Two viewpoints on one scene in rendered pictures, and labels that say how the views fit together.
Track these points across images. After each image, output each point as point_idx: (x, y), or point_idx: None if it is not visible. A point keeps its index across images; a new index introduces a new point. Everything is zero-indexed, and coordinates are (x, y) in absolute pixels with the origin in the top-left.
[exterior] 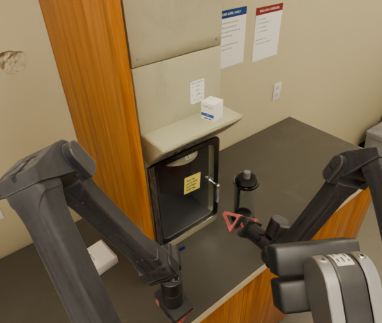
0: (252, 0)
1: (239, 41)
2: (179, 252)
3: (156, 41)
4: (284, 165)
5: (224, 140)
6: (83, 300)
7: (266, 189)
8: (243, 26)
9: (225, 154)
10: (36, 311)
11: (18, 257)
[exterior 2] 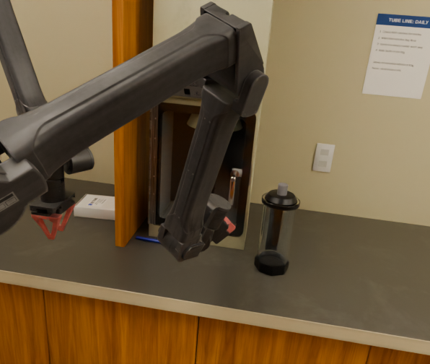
0: None
1: (418, 66)
2: (87, 158)
3: None
4: (416, 266)
5: (361, 206)
6: None
7: (347, 266)
8: None
9: (347, 220)
10: None
11: (74, 183)
